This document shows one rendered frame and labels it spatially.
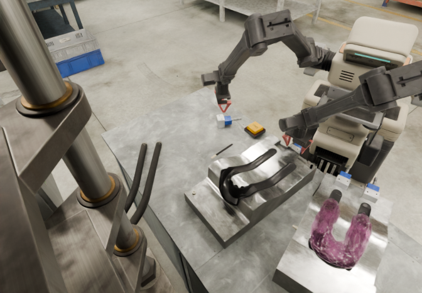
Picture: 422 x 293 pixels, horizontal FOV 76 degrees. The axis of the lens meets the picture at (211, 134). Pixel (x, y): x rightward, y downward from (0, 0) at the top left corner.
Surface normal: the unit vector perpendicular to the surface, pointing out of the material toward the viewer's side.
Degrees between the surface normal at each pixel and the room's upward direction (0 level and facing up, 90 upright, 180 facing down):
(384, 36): 42
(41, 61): 90
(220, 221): 0
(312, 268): 0
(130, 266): 0
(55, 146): 90
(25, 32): 90
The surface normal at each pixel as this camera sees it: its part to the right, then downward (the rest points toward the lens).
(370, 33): -0.40, -0.14
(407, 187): -0.03, -0.72
